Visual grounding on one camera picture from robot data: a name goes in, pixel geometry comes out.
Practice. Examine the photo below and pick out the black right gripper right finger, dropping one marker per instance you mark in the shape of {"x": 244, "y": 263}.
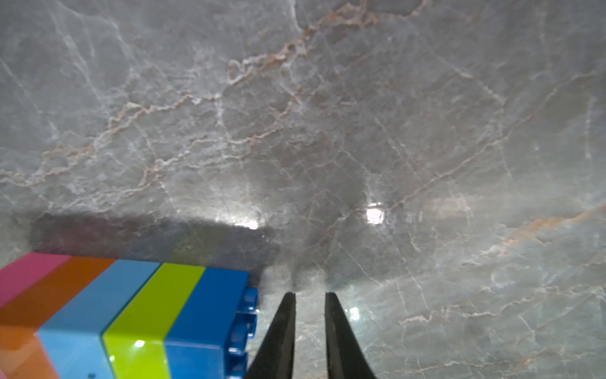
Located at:
{"x": 344, "y": 356}

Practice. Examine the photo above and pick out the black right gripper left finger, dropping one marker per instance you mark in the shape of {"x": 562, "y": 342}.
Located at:
{"x": 275, "y": 357}

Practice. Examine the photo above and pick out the lime green small lego brick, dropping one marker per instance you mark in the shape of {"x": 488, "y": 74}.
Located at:
{"x": 135, "y": 339}

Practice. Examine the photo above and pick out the light blue long brick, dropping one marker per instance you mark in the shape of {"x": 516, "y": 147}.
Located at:
{"x": 73, "y": 337}

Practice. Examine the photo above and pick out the orange small lego brick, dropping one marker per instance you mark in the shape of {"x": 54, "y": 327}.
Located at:
{"x": 22, "y": 353}

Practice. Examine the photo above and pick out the pink small lego brick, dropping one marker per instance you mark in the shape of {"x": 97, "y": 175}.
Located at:
{"x": 27, "y": 271}

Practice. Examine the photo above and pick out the dark blue small lego brick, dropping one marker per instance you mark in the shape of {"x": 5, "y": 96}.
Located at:
{"x": 209, "y": 337}

